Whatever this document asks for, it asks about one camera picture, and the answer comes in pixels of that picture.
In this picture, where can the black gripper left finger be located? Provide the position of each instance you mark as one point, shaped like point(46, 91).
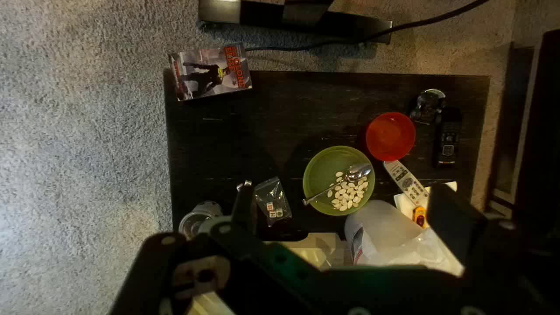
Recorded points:
point(167, 273)

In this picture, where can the paper cup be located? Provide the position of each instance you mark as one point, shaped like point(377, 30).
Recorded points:
point(192, 222)

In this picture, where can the white remote control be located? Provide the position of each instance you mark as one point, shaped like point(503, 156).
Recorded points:
point(407, 182)

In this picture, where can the black coffee table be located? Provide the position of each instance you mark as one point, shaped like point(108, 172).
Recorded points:
point(276, 128)

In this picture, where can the small clear plastic bag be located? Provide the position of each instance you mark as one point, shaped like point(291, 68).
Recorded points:
point(272, 200)

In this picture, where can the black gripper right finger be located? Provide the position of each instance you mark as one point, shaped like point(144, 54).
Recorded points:
point(505, 273)

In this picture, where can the metal spoon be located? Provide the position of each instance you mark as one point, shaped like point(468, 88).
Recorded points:
point(351, 175)

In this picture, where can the green bowl with pills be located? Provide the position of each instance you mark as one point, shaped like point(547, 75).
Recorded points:
point(325, 168)

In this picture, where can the magazine with red cover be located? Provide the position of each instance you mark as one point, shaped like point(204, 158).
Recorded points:
point(211, 72)

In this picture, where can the white plastic jug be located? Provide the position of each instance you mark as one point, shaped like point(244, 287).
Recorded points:
point(381, 235)

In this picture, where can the black remote control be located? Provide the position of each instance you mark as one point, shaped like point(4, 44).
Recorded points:
point(449, 144)

